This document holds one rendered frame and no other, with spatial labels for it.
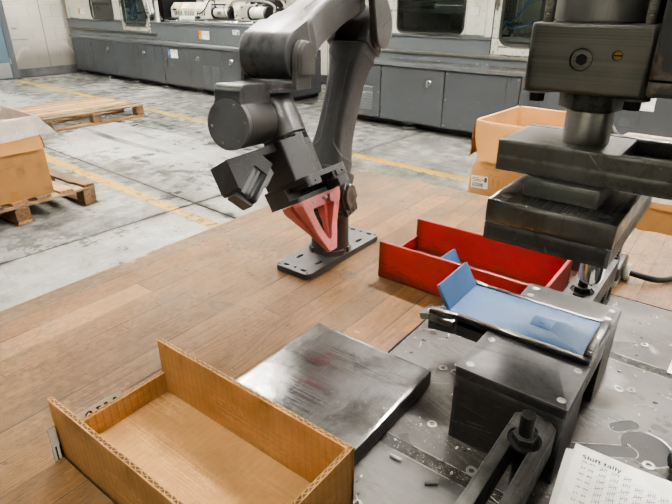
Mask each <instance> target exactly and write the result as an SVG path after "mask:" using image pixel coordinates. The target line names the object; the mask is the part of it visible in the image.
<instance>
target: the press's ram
mask: <svg viewBox="0 0 672 504"><path fill-rule="evenodd" d="M623 104H624V101H620V100H618V99H617V98H614V97H603V96H593V95H582V94H571V93H560V97H559V105H560V106H562V107H565V108H567V111H566V116H565V122H564V127H557V126H549V125H541V124H534V123H531V124H529V125H528V126H526V127H524V128H522V129H520V130H518V131H516V132H514V133H512V134H510V135H508V136H506V137H502V138H500V139H499V143H498V151H497V158H496V166H495V168H496V169H500V170H505V171H511V172H517V173H522V174H524V175H522V176H521V177H519V178H518V179H516V180H515V181H513V182H512V183H510V184H509V185H507V186H506V187H504V188H503V189H501V190H500V191H498V192H497V193H495V194H494V195H492V196H491V197H489V198H488V200H487V207H486V215H485V223H484V231H483V238H487V239H490V240H494V241H498V242H502V243H506V244H510V245H514V246H517V247H521V248H525V249H529V250H533V251H537V252H541V253H545V254H548V255H552V256H556V257H560V258H564V259H568V260H572V261H575V262H579V263H580V264H579V269H578V278H579V280H580V281H582V282H583V283H585V284H588V285H596V284H599V283H601V281H602V280H603V278H604V275H605V271H606V269H607V268H608V267H609V265H610V264H611V262H612V261H613V259H614V258H615V256H616V255H617V253H618V252H619V250H620V249H621V247H622V246H623V244H624V243H625V241H626V240H627V238H628V237H631V235H632V234H633V233H634V230H635V226H636V225H637V223H638V222H639V220H640V219H641V217H642V216H643V214H644V213H645V211H646V210H647V208H648V207H649V205H650V204H651V200H652V197H654V198H660V199H665V200H671V201H672V141H667V140H659V139H651V138H643V137H635V136H627V135H620V134H612V133H611V131H612V126H613V122H614V117H615V113H616V112H618V111H623V110H622V108H623Z"/></svg>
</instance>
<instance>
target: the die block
mask: <svg viewBox="0 0 672 504"><path fill-rule="evenodd" d="M618 322H619V320H618ZM618 322H617V324H616V326H615V327H614V329H613V331H612V333H611V335H610V337H609V339H608V341H607V343H606V345H605V347H604V348H603V350H602V352H601V354H600V356H599V358H598V360H597V362H596V364H595V366H594V367H593V369H592V371H591V373H590V375H589V377H588V379H587V381H586V383H585V385H584V386H583V388H582V390H581V392H580V394H579V396H578V398H577V400H576V402H575V404H574V406H573V407H572V409H571V411H570V413H569V415H568V417H567V419H566V420H563V419H560V418H558V417H556V416H553V415H551V414H548V413H546V412H544V411H541V410H539V409H537V408H534V407H532V406H529V405H527V404H525V403H522V402H520V401H517V400H515V399H513V398H510V397H508V396H506V395H503V394H501V393H498V392H496V391H494V390H491V389H489V388H487V387H484V386H482V385H479V384H477V383H475V382H472V381H470V380H467V379H465V378H463V377H460V376H458V375H456V374H455V381H454V390H453V398H452V407H451V415H450V424H449V432H448V435H449V436H451V437H453V438H455V439H457V440H460V441H462V442H464V443H466V444H468V445H470V446H472V447H474V448H476V449H478V450H480V451H482V452H484V453H486V454H488V453H489V452H490V450H491V449H492V447H493V446H494V444H495V443H496V441H497V439H498V438H499V436H500V435H501V433H502V432H503V430H504V429H505V427H506V426H507V424H508V423H509V421H510V420H511V418H512V417H513V415H514V414H515V412H522V411H523V410H531V411H533V412H535V413H536V415H538V416H541V417H543V418H545V419H548V420H549V421H550V422H551V424H552V425H553V426H554V428H555V429H556V433H555V438H554V442H553V446H552V451H551V455H550V457H549V459H548V461H547V463H546V465H545V467H544V469H543V471H542V473H541V474H540V476H539V478H538V479H539V480H541V481H543V482H545V483H547V484H551V482H552V480H553V478H554V476H555V474H556V472H557V470H558V468H559V466H560V464H561V462H562V459H563V456H564V453H565V450H566V448H568V447H569V445H570V443H571V440H572V436H573V432H574V428H575V424H576V420H577V416H578V412H579V408H580V404H581V400H582V399H583V400H585V401H588V402H591V400H592V398H593V396H594V394H595V392H596V390H597V388H598V386H599V384H600V382H601V380H602V378H603V375H604V373H605V371H606V367H607V363H608V359H609V356H610V352H611V348H612V344H613V341H614V337H615V333H616V329H617V326H618Z"/></svg>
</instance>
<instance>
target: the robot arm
mask: <svg viewBox="0 0 672 504"><path fill-rule="evenodd" d="M368 2H369V5H366V3H365V0H298V1H296V2H295V3H294V4H292V5H291V6H289V7H288V8H286V9H285V10H283V11H280V12H277V13H275V14H273V15H271V16H270V17H269V18H267V19H260V20H259V21H257V22H256V23H255V24H253V25H252V26H251V27H250V28H248V29H247V30H246V31H245V32H244V33H243V34H242V36H241V38H240V42H239V47H238V57H239V63H240V75H241V81H235V82H222V83H216V84H215V86H214V103H213V105H212V106H211V108H210V110H209V113H208V118H207V124H208V130H209V133H210V135H211V137H212V139H213V140H214V142H215V143H216V144H217V145H218V146H220V147H221V148H223V149H225V150H230V151H232V150H238V149H242V148H246V147H250V146H255V145H259V144H264V147H263V148H260V149H257V150H254V151H251V152H248V153H245V154H242V155H239V156H236V157H233V158H230V159H227V160H225V161H224V162H222V163H220V164H219V165H217V166H215V167H214V168H212V169H211V173H212V175H213V177H214V180H215V182H216V184H217V186H218V189H219V191H220V193H221V195H222V196H223V197H224V198H228V199H227V200H228V201H230V202H231V203H233V204H234V205H236V206H237V207H238V208H240V209H241V210H243V211H244V210H246V209H248V208H251V207H252V206H253V204H255V203H256V202H257V201H258V199H259V197H260V195H261V193H262V191H263V189H264V188H266V190H267V192H268V193H267V194H265V195H264V196H265V198H266V201H267V203H268V204H269V206H270V209H271V211H272V213H273V212H275V211H278V210H281V209H283V208H286V207H288V206H290V207H288V208H286V209H283V213H284V215H285V216H287V217H288V218H289V219H290V220H292V221H293V222H294V223H295V224H297V225H298V226H299V227H300V228H302V229H303V230H304V231H305V232H306V233H308V234H309V235H310V236H311V241H310V242H309V246H307V247H305V248H303V249H301V250H299V251H297V252H295V253H293V254H291V255H289V256H288V257H286V258H284V259H282V260H280V261H278V262H277V270H278V271H281V272H284V273H286V274H289V275H292V276H294V277H297V278H299V279H302V280H312V279H313V278H315V277H317V276H318V275H320V274H322V273H324V272H325V271H327V270H329V269H330V268H332V267H334V266H335V265H337V264H339V263H340V262H342V261H344V260H346V259H347V258H349V257H351V256H352V255H354V254H356V253H357V252H359V251H361V250H363V249H364V248H366V247H368V246H369V245H371V244H373V243H374V242H376V241H377V239H378V234H376V233H373V232H370V231H367V230H363V229H360V228H356V227H353V226H349V216H350V215H351V214H353V213H354V212H355V211H356V210H357V202H356V198H357V192H356V189H355V186H354V184H353V181H354V176H355V175H354V174H352V173H351V168H352V143H353V136H354V130H355V126H356V121H357V116H358V111H359V107H360V102H361V97H362V93H363V89H364V85H365V82H366V79H367V77H368V74H369V72H370V69H371V68H372V66H373V64H374V59H375V57H380V53H381V49H385V48H386V47H387V46H388V44H389V42H390V39H391V34H392V13H391V9H390V6H389V2H388V0H368ZM325 41H327V43H328V44H329V45H330V46H329V51H328V52H329V71H328V78H327V84H326V89H325V93H324V98H323V103H322V108H321V112H320V117H319V122H318V126H317V130H316V133H315V136H314V139H313V141H312V142H311V140H310V137H309V135H308V133H307V131H306V128H305V125H304V123H303V121H302V118H301V116H300V113H299V111H298V108H297V106H296V104H295V101H294V99H293V96H292V94H291V92H280V93H276V92H275V93H270V90H282V89H289V90H303V89H311V75H315V57H316V56H317V52H318V50H319V48H320V47H321V46H322V44H323V43H324V42H325ZM260 78H265V79H279V80H292V82H291V81H276V80H262V79H260ZM269 192H270V193H269ZM291 205H292V206H291Z"/></svg>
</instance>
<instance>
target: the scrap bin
mask: <svg viewBox="0 0 672 504"><path fill-rule="evenodd" d="M452 249H456V252H457V254H458V257H459V259H460V262H461V264H460V263H456V262H453V261H449V260H446V259H443V258H440V257H441V256H443V255H445V254H446V253H448V252H449V251H451V250H452ZM464 262H467V263H468V265H469V268H470V270H471V272H472V275H473V277H474V279H476V280H479V281H481V282H483V283H485V284H488V285H491V286H494V287H497V288H500V289H504V290H507V291H510V292H513V293H517V294H521V293H522V292H523V291H524V290H525V289H526V287H527V286H528V285H529V284H530V283H533V284H536V285H540V286H543V287H546V288H550V289H553V290H557V291H560V292H563V291H564V290H565V289H566V287H567V286H568V281H569V277H570V272H571V267H572V262H573V261H572V260H568V259H564V258H560V257H556V256H552V255H548V254H545V253H541V252H537V251H533V250H529V249H525V248H521V247H517V246H514V245H510V244H506V243H502V242H498V241H494V240H490V239H487V238H483V234H479V233H475V232H471V231H467V230H463V229H459V228H456V227H452V226H448V225H444V224H440V223H436V222H432V221H428V220H424V219H420V218H418V219H417V231H416V236H414V237H413V238H411V239H410V240H408V241H406V242H405V243H403V244H402V245H400V246H398V245H395V244H392V243H388V242H385V241H380V243H379V269H378V276H380V277H383V278H386V279H389V280H392V281H395V282H398V283H401V284H404V285H407V286H410V287H413V288H416V289H418V290H421V291H424V292H427V293H430V294H433V295H436V296H439V297H441V295H440V292H439V290H438V288H437V285H438V284H439V283H440V282H441V281H443V280H444V279H445V278H446V277H447V276H449V275H450V274H451V273H452V272H453V271H455V270H456V269H457V268H458V267H459V266H461V265H462V264H463V263H464Z"/></svg>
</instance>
